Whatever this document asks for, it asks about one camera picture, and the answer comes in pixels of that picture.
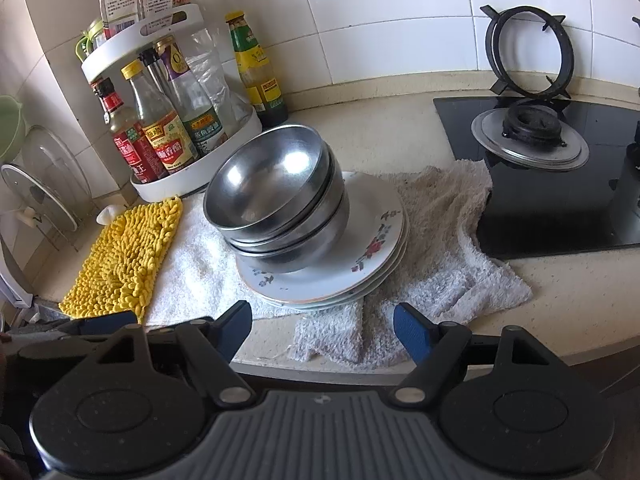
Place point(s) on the white plate pink flowers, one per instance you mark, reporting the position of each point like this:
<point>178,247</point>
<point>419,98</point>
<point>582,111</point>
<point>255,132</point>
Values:
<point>320,306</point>
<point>325,301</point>

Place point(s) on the yellow chenille mat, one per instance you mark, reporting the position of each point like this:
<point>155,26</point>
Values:
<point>125,260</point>

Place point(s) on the red-capped soy sauce bottle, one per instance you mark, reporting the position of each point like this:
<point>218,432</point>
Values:
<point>132,152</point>

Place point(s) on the white terry towel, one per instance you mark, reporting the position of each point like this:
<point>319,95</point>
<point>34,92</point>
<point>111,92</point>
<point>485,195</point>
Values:
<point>440,260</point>

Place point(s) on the white-rimmed glass pot lid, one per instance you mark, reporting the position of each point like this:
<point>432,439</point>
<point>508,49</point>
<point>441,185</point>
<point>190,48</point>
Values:
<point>20,180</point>

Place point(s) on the clear glass pot lid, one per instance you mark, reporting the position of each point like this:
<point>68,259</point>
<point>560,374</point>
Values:
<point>65,160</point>

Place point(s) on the purple-labelled clear bottle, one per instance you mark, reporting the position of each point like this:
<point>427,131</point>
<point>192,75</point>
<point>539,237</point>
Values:
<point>200,130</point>

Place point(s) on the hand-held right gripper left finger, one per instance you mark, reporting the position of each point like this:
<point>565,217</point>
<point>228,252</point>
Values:
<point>235,327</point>

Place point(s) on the gold-rimmed floral plate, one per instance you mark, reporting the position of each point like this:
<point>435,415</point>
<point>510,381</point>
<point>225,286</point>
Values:
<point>370,260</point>

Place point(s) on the yellow-capped vinegar bottle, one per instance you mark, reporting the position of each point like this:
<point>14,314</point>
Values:
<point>167,145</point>

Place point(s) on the white rotating condiment rack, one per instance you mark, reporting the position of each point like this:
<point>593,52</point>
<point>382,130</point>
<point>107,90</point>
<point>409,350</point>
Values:
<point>200,180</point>

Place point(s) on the small steel bowl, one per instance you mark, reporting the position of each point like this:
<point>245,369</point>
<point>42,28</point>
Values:
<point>265,180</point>
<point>310,255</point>

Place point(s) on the green plastic cup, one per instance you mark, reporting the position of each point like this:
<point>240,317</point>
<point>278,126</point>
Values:
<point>95,30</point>

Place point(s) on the clear plastic bag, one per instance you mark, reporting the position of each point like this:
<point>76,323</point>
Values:
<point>215,80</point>

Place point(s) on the green plastic basin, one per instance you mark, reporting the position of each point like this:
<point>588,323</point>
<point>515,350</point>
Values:
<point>10,125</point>

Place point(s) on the large steel bowl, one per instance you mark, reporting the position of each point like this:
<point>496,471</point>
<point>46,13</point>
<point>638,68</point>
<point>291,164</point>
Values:
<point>320,220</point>

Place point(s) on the white garlic bulb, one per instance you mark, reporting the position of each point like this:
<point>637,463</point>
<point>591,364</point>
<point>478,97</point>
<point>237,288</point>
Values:
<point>107,216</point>

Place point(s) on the green yellow labelled oil bottle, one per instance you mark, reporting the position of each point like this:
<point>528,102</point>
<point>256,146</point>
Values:
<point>255,65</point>

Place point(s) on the black iron pan support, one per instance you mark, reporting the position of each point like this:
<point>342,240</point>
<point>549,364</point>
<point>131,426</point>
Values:
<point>490,42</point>

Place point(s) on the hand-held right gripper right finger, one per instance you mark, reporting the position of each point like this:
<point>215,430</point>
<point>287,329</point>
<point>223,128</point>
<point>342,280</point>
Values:
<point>412,332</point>

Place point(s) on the black glass gas stove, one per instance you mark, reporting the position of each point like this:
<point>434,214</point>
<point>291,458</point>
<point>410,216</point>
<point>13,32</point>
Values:
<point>550,210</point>

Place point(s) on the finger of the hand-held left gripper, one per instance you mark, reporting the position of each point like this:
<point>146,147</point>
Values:
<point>107,321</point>

